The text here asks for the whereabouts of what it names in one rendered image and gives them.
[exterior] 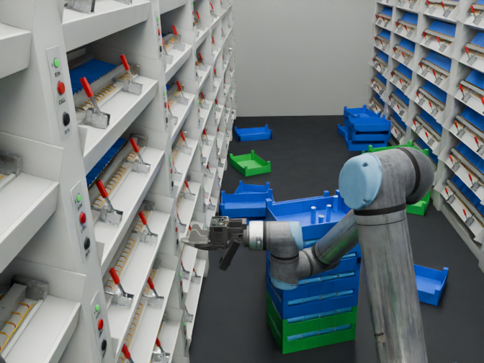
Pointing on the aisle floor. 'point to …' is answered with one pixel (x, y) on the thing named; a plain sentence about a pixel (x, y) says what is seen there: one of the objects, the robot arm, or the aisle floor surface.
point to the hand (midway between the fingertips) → (184, 241)
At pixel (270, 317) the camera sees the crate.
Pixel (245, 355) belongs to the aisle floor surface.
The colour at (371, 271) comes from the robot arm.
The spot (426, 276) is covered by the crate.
